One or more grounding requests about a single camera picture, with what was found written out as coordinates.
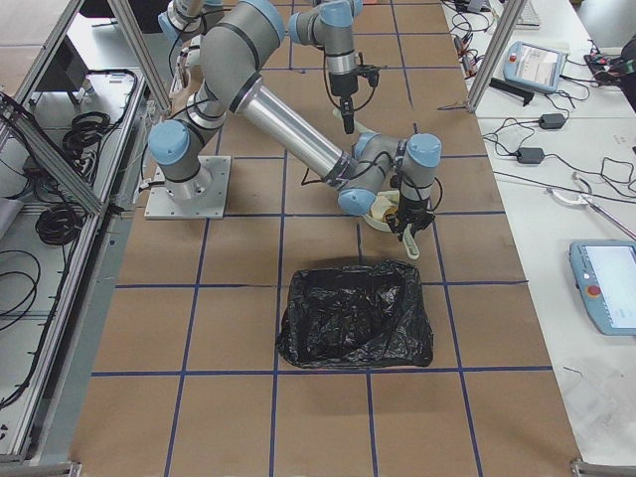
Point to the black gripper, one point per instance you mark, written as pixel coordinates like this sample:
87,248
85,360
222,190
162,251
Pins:
342,85
410,206

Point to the yellow potato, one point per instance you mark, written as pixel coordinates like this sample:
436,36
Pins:
390,214

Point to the pale green dustpan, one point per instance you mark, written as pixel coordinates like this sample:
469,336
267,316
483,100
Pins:
408,241

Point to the white bread slice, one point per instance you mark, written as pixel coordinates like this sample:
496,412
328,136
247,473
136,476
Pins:
382,202

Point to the white hand brush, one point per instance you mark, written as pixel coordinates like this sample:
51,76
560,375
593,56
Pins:
345,109

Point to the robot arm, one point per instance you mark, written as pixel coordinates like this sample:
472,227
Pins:
327,27
232,54

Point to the black trash bag bin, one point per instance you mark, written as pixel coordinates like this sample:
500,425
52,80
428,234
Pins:
356,317

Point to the black power adapter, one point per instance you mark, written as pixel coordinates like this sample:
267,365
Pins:
552,121
530,155

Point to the blue teach pendant far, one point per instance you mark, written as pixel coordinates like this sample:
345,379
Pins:
534,67

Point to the blue teach pendant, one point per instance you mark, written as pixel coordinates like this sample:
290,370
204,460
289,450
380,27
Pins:
604,273
534,67

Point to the blue teach pendant near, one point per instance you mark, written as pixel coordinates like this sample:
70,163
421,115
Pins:
604,273

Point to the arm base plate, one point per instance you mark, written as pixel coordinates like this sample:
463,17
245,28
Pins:
204,197

